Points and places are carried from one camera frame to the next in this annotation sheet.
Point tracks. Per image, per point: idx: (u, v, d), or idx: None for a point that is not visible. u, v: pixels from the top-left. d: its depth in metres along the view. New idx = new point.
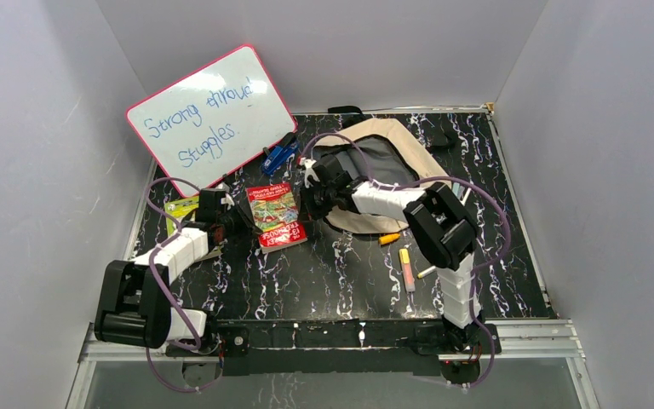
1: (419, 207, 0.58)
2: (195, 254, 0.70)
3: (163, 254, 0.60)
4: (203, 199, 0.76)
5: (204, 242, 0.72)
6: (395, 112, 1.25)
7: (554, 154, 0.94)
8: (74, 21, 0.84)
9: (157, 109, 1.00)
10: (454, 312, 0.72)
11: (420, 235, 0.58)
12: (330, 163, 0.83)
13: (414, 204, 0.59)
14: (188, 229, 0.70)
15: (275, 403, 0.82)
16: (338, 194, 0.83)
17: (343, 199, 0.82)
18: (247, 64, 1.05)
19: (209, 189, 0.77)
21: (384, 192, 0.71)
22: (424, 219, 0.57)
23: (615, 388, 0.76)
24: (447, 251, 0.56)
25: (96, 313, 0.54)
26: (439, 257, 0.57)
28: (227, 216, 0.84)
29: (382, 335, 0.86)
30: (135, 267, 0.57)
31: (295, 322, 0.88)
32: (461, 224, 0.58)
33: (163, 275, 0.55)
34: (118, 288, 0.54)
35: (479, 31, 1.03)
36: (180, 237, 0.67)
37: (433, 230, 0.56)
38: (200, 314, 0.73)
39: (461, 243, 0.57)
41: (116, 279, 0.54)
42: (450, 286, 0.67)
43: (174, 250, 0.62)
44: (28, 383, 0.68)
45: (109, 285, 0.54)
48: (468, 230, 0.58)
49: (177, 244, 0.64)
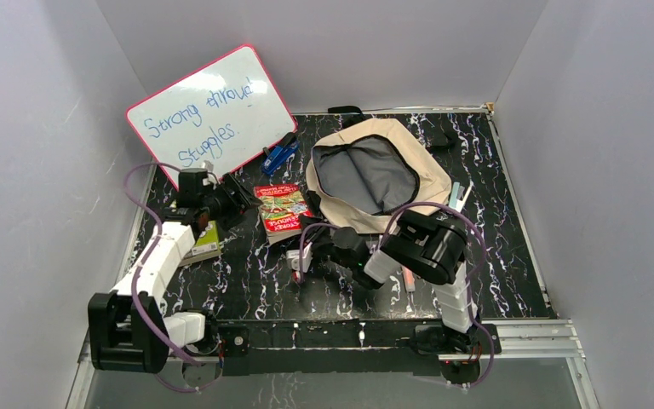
1: (393, 240, 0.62)
2: (180, 253, 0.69)
3: (146, 276, 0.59)
4: (185, 183, 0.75)
5: (188, 237, 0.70)
6: (395, 112, 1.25)
7: (554, 155, 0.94)
8: (73, 22, 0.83)
9: (157, 109, 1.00)
10: (456, 319, 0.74)
11: (408, 264, 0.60)
12: (358, 245, 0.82)
13: (391, 239, 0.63)
14: (168, 228, 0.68)
15: (275, 403, 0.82)
16: (359, 274, 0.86)
17: (364, 279, 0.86)
18: (247, 65, 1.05)
19: (189, 173, 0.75)
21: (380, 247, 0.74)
22: (404, 249, 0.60)
23: (615, 388, 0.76)
24: (435, 267, 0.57)
25: (91, 346, 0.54)
26: (435, 275, 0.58)
28: (215, 195, 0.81)
29: (382, 335, 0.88)
30: (119, 298, 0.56)
31: (295, 322, 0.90)
32: (443, 235, 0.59)
33: (149, 308, 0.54)
34: (106, 322, 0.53)
35: (479, 31, 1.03)
36: (162, 240, 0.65)
37: (415, 255, 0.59)
38: (200, 318, 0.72)
39: (448, 253, 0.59)
41: (101, 311, 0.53)
42: (448, 297, 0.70)
43: (157, 267, 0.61)
44: (27, 383, 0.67)
45: (95, 319, 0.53)
48: (450, 236, 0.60)
49: (160, 257, 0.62)
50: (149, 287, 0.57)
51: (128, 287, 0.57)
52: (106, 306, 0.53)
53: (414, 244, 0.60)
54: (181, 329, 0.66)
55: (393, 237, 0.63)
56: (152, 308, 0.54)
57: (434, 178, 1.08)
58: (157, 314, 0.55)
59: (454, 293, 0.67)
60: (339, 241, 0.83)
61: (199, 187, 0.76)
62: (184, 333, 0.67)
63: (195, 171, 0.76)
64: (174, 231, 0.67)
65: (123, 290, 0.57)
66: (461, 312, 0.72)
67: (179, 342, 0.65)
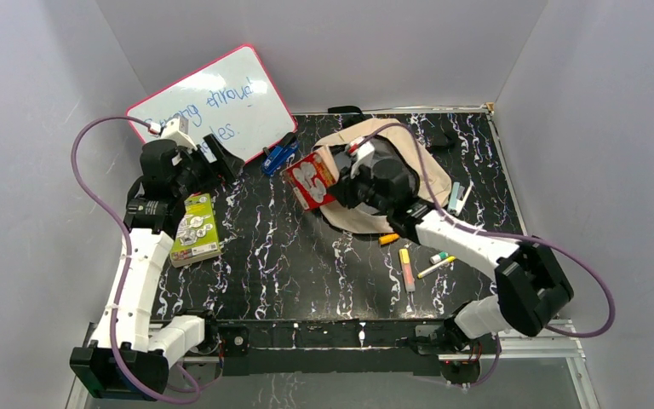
1: (512, 267, 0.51)
2: (159, 265, 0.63)
3: (125, 317, 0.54)
4: (150, 169, 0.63)
5: (164, 248, 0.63)
6: (395, 112, 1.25)
7: (554, 155, 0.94)
8: (74, 22, 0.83)
9: (156, 109, 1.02)
10: (471, 325, 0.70)
11: (507, 297, 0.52)
12: (400, 179, 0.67)
13: (504, 262, 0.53)
14: (138, 243, 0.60)
15: (275, 403, 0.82)
16: (396, 216, 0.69)
17: (402, 224, 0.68)
18: (247, 64, 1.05)
19: (154, 153, 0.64)
21: (461, 232, 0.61)
22: (522, 290, 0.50)
23: (615, 388, 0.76)
24: (531, 317, 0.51)
25: (89, 389, 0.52)
26: (523, 323, 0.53)
28: (190, 165, 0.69)
29: (382, 335, 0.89)
30: (100, 349, 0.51)
31: (295, 322, 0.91)
32: (559, 291, 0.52)
33: (135, 362, 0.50)
34: (92, 376, 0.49)
35: (479, 31, 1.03)
36: (134, 262, 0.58)
37: (525, 297, 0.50)
38: (200, 322, 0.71)
39: (551, 307, 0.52)
41: (85, 365, 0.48)
42: (492, 321, 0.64)
43: (135, 304, 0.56)
44: (27, 382, 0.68)
45: (83, 374, 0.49)
48: (559, 290, 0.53)
49: (137, 290, 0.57)
50: (130, 336, 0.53)
51: (106, 335, 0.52)
52: (88, 364, 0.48)
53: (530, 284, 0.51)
54: (180, 339, 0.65)
55: (510, 261, 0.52)
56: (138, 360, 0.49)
57: (434, 179, 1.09)
58: (146, 361, 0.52)
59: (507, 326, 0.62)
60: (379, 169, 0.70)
61: (167, 171, 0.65)
62: (185, 339, 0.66)
63: (160, 151, 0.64)
64: (147, 246, 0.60)
65: (103, 337, 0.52)
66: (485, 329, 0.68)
67: (180, 352, 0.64)
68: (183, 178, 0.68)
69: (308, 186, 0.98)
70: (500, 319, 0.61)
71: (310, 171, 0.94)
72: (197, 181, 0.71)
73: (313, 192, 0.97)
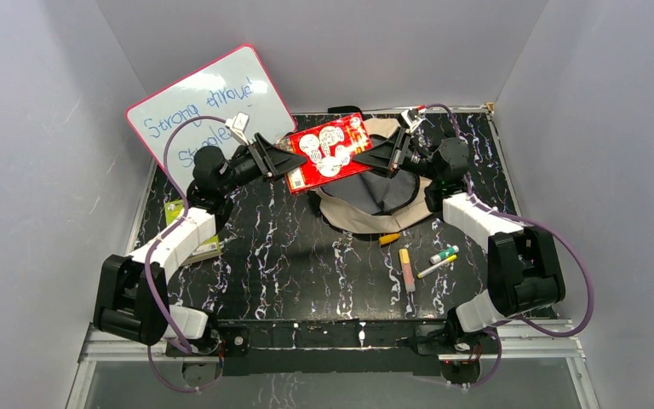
1: (505, 239, 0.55)
2: (199, 239, 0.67)
3: (162, 249, 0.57)
4: (201, 181, 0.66)
5: (211, 226, 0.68)
6: (394, 112, 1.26)
7: (554, 156, 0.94)
8: (73, 22, 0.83)
9: (157, 109, 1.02)
10: (467, 316, 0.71)
11: (496, 267, 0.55)
12: (456, 165, 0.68)
13: (501, 234, 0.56)
14: (194, 211, 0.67)
15: (275, 403, 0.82)
16: (433, 190, 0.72)
17: (432, 198, 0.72)
18: (248, 64, 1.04)
19: (204, 167, 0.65)
21: (479, 210, 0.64)
22: (511, 263, 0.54)
23: (615, 388, 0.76)
24: (509, 290, 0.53)
25: (95, 307, 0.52)
26: (505, 300, 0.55)
28: (240, 164, 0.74)
29: (382, 335, 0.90)
30: (132, 262, 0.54)
31: (295, 322, 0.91)
32: (547, 280, 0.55)
33: (158, 279, 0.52)
34: (115, 283, 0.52)
35: (479, 31, 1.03)
36: (185, 222, 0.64)
37: (509, 269, 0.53)
38: (200, 315, 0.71)
39: (533, 293, 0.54)
41: (113, 271, 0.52)
42: (484, 308, 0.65)
43: (173, 243, 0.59)
44: (27, 382, 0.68)
45: (106, 280, 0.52)
48: (546, 284, 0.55)
49: (180, 236, 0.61)
50: (161, 258, 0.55)
51: (142, 256, 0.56)
52: (118, 267, 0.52)
53: (519, 262, 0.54)
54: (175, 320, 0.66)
55: (507, 236, 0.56)
56: (159, 279, 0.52)
57: None
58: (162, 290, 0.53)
59: (494, 314, 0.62)
60: (444, 148, 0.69)
61: (217, 181, 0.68)
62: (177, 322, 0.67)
63: (211, 164, 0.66)
64: (198, 216, 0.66)
65: (138, 256, 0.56)
66: (479, 323, 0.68)
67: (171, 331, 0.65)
68: (232, 180, 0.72)
69: (318, 158, 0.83)
70: (490, 303, 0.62)
71: (334, 140, 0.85)
72: (246, 178, 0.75)
73: (324, 165, 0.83)
